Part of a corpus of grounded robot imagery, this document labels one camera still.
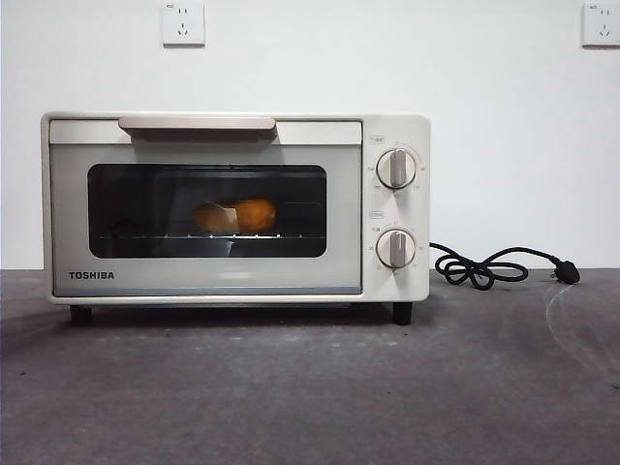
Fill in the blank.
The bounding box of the yellow corn cob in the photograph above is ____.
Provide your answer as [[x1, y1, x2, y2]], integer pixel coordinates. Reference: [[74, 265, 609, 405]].
[[192, 195, 278, 234]]

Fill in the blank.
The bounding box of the glass oven door with handle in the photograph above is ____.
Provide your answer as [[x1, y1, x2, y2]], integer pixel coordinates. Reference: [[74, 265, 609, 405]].
[[47, 114, 364, 296]]

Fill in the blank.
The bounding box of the white timer oven knob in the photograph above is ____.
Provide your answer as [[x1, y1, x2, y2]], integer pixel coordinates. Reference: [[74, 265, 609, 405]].
[[376, 229, 418, 270]]

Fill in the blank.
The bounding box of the white Toshiba toaster oven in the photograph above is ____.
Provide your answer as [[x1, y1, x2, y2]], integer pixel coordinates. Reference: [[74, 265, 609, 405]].
[[41, 111, 431, 326]]

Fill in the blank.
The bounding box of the white temperature oven knob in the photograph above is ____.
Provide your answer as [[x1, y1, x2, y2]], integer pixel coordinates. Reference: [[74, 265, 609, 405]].
[[376, 147, 418, 191]]

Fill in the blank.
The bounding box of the metal wire oven rack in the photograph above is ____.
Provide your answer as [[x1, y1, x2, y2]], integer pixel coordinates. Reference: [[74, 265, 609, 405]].
[[90, 232, 326, 241]]

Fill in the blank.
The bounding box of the black oven power cable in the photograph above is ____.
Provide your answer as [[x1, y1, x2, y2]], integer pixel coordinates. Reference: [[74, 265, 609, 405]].
[[428, 243, 581, 287]]

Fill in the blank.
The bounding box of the white wall socket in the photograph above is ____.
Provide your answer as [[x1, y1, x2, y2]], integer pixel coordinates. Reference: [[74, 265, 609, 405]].
[[581, 2, 620, 48], [162, 0, 205, 48]]

